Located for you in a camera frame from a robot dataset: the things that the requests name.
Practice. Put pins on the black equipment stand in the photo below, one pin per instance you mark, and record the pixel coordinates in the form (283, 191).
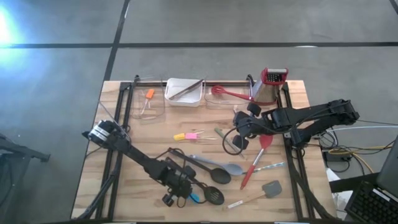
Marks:
(18, 149)

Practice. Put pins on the black aluminium frame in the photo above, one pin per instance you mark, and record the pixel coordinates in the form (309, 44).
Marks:
(107, 193)

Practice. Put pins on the teal patterned butter knife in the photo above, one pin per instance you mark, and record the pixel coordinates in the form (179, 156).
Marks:
(267, 167)

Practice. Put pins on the red metal box grater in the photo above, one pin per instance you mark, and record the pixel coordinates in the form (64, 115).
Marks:
(267, 90)

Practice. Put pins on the black computer desk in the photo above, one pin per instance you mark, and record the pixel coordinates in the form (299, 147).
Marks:
(351, 183)

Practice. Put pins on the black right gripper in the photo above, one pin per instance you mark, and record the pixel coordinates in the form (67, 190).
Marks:
(252, 124)

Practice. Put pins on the black keyboard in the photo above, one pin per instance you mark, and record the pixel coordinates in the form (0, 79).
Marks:
(370, 205)

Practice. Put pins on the black solid spoon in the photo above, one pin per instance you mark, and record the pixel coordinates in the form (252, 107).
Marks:
(220, 175)

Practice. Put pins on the silver metal knife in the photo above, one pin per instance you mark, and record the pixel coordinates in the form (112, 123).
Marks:
(237, 152)

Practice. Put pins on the orange mini spatula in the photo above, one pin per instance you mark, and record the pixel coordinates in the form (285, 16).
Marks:
(150, 93)

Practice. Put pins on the white plastic bin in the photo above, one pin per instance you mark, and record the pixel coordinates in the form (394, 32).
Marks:
(186, 98)

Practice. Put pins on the black slotted spoon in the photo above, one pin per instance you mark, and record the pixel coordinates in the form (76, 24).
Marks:
(214, 196)

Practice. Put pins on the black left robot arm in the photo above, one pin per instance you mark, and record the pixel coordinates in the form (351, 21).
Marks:
(140, 157)

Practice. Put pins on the red slotted spatula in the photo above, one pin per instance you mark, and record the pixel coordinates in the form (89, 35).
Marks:
(217, 90)

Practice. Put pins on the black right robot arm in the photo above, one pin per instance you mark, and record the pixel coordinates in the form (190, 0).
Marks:
(314, 112)

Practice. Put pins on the red spoon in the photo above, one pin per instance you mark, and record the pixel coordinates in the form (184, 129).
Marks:
(253, 165)

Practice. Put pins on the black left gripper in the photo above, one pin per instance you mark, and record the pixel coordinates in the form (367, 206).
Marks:
(177, 182)

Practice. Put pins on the black computer monitor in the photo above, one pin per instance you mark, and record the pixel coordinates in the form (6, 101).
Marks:
(390, 168)

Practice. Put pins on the grey silicone spoon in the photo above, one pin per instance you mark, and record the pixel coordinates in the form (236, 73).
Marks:
(233, 169)

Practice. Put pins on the yellow mini spatula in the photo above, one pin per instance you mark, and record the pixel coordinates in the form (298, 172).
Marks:
(179, 137)

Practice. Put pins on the black power box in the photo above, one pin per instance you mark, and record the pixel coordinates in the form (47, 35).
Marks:
(334, 155)

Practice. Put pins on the clear plastic bin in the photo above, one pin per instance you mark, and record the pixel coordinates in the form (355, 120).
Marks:
(140, 105)
(224, 102)

